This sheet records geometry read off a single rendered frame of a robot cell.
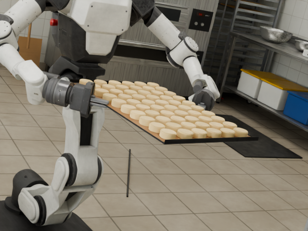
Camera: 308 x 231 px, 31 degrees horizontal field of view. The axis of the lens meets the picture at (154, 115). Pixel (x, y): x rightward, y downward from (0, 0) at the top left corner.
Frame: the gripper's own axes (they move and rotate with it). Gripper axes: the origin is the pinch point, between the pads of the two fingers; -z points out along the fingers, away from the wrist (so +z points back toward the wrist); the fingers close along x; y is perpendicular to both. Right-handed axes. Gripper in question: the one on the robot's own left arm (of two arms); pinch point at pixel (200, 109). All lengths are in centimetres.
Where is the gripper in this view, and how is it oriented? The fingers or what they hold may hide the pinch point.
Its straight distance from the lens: 206.7
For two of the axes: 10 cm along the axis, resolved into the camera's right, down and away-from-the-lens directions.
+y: 9.7, 2.4, -1.0
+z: 1.6, -2.4, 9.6
